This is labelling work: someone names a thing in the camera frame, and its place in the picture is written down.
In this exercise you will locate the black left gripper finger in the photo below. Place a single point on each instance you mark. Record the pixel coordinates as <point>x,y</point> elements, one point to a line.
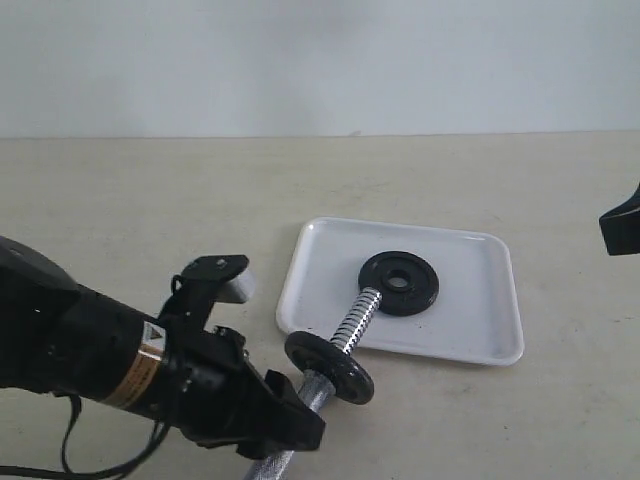
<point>281,425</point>
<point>282,398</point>

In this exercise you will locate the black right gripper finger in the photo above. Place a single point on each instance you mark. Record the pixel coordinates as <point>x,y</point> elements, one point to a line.
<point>620,227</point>

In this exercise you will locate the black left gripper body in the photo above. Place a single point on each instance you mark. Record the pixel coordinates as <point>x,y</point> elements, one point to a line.
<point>208,390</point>

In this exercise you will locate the chrome threaded dumbbell bar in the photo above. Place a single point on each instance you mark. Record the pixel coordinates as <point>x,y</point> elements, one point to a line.
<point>316,390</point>

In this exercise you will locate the black round disc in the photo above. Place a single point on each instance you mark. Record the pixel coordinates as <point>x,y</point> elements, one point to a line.
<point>309,352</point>

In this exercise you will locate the black weight plate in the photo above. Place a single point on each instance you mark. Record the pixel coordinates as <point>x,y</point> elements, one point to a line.
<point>408,284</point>

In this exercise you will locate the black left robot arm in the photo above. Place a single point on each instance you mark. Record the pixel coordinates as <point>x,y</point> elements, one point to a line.
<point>59,336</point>

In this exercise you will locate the white rectangular plastic tray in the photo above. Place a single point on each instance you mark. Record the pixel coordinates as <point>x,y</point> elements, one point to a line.
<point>475,317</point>

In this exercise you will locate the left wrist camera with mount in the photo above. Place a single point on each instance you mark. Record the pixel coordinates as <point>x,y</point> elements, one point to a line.
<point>202,284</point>

